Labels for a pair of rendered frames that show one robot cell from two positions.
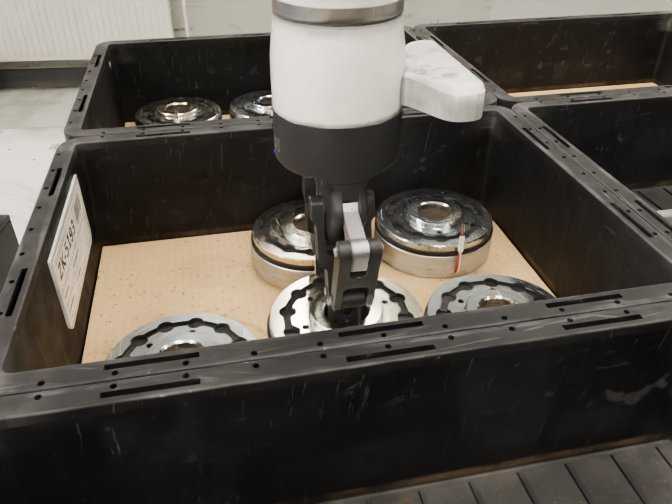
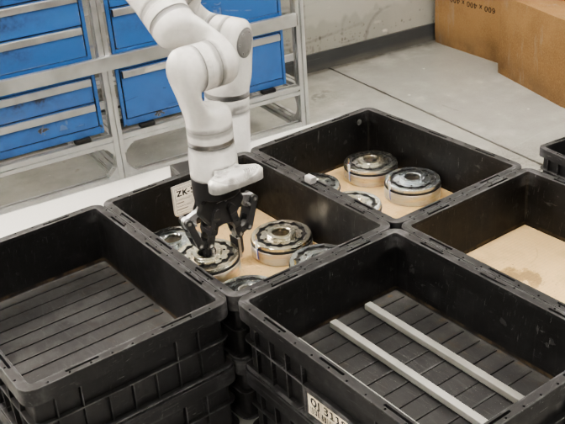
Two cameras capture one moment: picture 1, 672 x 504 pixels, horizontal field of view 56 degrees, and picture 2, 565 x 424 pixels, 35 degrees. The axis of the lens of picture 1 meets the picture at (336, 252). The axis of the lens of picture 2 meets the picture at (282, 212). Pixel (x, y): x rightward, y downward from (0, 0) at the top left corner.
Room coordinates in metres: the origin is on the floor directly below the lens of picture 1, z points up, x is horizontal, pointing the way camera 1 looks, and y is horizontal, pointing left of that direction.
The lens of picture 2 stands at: (-0.05, -1.19, 1.60)
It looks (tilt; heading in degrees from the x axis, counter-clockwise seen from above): 28 degrees down; 67
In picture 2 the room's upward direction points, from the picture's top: 4 degrees counter-clockwise
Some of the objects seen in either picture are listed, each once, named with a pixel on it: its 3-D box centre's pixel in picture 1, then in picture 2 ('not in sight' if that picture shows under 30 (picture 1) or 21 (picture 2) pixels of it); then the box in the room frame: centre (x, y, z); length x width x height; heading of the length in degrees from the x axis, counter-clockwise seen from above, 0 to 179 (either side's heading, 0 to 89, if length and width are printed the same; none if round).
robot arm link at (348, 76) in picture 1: (370, 47); (219, 158); (0.35, -0.02, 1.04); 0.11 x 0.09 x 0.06; 101
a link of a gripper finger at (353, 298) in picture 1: (348, 313); (203, 251); (0.31, -0.01, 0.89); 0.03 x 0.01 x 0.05; 11
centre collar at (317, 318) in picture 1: (346, 312); (206, 252); (0.32, -0.01, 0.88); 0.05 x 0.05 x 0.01
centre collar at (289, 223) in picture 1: (311, 225); (281, 233); (0.46, 0.02, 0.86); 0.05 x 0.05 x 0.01
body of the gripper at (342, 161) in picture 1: (337, 166); (217, 196); (0.35, 0.00, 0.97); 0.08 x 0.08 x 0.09
